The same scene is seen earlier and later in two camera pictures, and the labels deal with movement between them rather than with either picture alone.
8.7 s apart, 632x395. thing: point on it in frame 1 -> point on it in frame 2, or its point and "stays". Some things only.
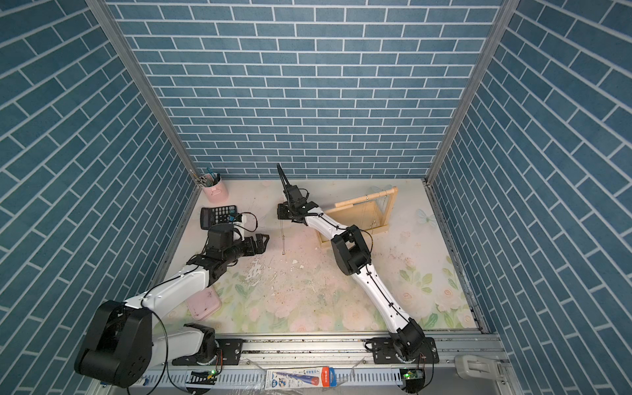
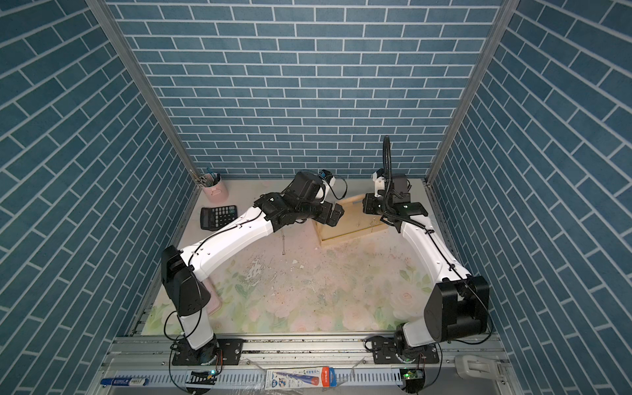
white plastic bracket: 478,367 stays
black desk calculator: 220,215 stays
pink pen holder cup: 217,193 stays
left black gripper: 260,246 -> 334,216
